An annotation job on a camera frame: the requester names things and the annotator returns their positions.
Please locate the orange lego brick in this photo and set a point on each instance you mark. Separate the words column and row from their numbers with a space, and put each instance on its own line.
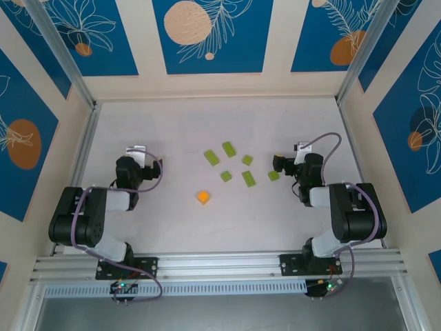
column 203, row 197

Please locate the aluminium frame post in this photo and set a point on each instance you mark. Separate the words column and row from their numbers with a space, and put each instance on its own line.
column 64, row 51
column 365, row 51

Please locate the blue floral wall panel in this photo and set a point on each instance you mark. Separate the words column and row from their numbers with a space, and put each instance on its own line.
column 103, row 41
column 2, row 272
column 310, row 34
column 435, row 263
column 396, row 155
column 20, row 103
column 406, row 38
column 34, row 51
column 241, row 41

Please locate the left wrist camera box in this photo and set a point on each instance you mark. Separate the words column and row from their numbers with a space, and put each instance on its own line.
column 136, row 151

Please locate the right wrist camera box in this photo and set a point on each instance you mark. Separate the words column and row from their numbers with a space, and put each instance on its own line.
column 305, row 148

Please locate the grey metal sheet panel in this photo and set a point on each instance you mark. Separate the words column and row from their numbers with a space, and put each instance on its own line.
column 220, row 313

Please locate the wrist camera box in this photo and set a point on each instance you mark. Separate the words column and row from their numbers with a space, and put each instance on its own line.
column 136, row 151
column 305, row 148

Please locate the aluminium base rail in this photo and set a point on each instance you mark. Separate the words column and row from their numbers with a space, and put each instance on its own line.
column 220, row 262

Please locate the small green lego brick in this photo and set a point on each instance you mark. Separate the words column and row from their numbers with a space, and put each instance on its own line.
column 273, row 176
column 226, row 176
column 247, row 159

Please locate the long green lego brick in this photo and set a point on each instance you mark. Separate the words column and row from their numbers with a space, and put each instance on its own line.
column 249, row 179
column 229, row 149
column 211, row 158

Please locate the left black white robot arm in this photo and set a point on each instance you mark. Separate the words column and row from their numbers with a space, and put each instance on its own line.
column 86, row 220

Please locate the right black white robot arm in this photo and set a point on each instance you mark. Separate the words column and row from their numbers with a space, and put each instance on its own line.
column 358, row 213

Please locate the aluminium side rail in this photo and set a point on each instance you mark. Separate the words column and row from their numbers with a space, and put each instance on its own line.
column 350, row 138
column 80, row 172

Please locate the black controller board with LED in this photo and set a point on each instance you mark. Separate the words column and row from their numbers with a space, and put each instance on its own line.
column 115, row 290
column 315, row 289

